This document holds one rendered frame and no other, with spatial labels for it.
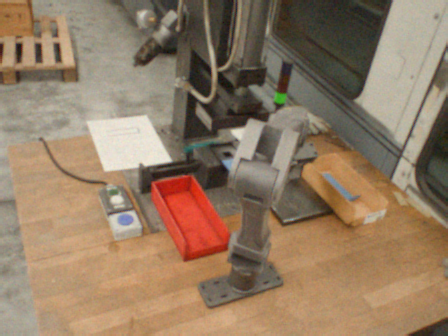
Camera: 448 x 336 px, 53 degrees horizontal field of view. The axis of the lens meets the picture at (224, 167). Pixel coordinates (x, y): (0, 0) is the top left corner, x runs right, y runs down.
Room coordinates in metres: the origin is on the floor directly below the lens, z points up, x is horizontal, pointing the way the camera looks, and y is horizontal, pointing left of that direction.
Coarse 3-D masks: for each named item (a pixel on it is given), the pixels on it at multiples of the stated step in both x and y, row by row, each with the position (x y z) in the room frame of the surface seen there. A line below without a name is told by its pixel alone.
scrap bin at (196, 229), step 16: (192, 176) 1.02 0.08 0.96; (160, 192) 0.97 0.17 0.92; (176, 192) 1.00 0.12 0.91; (192, 192) 1.00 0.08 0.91; (160, 208) 0.90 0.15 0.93; (176, 208) 0.93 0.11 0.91; (192, 208) 0.94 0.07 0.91; (208, 208) 0.91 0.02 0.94; (176, 224) 0.87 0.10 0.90; (192, 224) 0.88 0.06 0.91; (208, 224) 0.89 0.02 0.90; (224, 224) 0.84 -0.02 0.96; (176, 240) 0.79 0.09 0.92; (192, 240) 0.82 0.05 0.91; (208, 240) 0.83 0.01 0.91; (224, 240) 0.82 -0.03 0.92; (192, 256) 0.76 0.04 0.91
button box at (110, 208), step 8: (40, 136) 1.20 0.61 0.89; (48, 152) 1.09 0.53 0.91; (72, 176) 1.00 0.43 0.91; (104, 184) 0.98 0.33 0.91; (120, 184) 0.97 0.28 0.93; (104, 192) 0.92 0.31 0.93; (120, 192) 0.93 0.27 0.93; (104, 200) 0.89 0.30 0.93; (128, 200) 0.91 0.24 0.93; (104, 208) 0.88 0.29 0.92; (112, 208) 0.87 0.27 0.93; (120, 208) 0.87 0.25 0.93; (128, 208) 0.88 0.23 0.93
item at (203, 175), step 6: (228, 156) 1.13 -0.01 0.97; (204, 168) 1.05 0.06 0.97; (216, 168) 1.05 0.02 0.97; (198, 174) 1.08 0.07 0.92; (204, 174) 1.05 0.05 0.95; (210, 174) 1.04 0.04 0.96; (216, 174) 1.05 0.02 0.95; (222, 174) 1.06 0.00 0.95; (198, 180) 1.08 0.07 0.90; (204, 180) 1.04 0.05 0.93; (210, 180) 1.04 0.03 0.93; (216, 180) 1.05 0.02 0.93; (222, 180) 1.07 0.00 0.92; (204, 186) 1.04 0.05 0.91; (210, 186) 1.05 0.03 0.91; (216, 186) 1.06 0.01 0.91; (222, 186) 1.07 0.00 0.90
